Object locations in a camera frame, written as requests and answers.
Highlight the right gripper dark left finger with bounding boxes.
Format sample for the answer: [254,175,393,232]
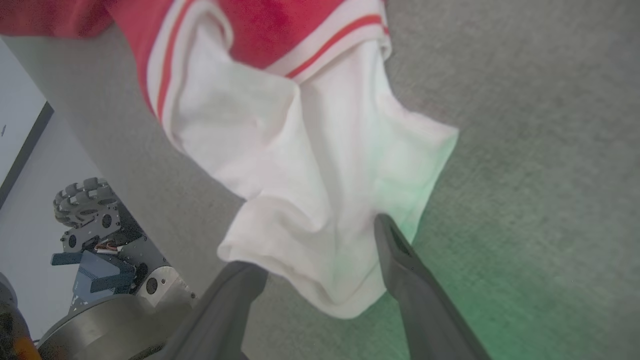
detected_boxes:
[160,260,269,360]

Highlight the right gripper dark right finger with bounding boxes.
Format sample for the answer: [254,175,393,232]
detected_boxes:
[374,213,494,360]

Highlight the red and white shirt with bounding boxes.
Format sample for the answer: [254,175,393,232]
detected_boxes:
[0,0,460,320]

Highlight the grey round robot column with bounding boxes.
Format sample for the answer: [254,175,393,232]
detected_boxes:
[36,293,201,360]

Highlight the blue finned block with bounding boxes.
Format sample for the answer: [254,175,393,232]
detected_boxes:
[50,249,137,302]

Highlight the metal omni wheel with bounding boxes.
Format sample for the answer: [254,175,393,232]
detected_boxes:
[53,177,121,229]

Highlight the black wall baseboard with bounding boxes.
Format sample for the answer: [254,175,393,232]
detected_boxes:
[0,102,55,209]

